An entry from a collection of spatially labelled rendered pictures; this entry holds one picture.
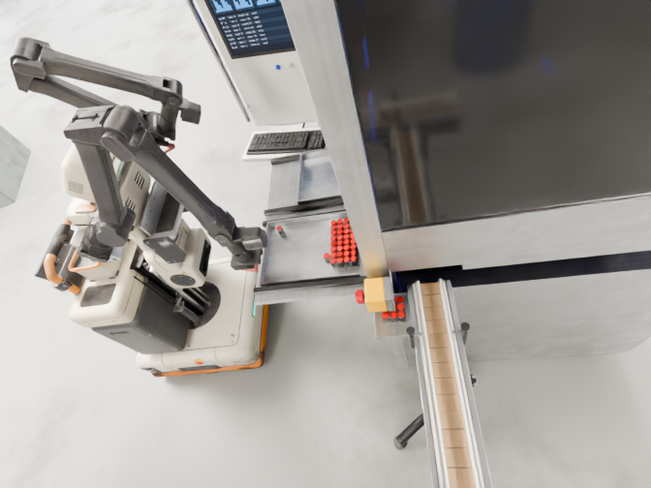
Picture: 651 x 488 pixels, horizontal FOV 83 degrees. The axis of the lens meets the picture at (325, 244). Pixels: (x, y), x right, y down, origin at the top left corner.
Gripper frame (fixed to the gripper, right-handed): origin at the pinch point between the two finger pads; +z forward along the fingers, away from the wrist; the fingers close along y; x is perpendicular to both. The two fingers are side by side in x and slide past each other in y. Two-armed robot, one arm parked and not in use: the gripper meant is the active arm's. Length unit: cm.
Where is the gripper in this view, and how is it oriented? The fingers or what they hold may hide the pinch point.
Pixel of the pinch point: (256, 269)
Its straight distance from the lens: 130.0
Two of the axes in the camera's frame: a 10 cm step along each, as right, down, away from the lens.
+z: 2.4, 5.5, 8.0
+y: 9.7, -1.3, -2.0
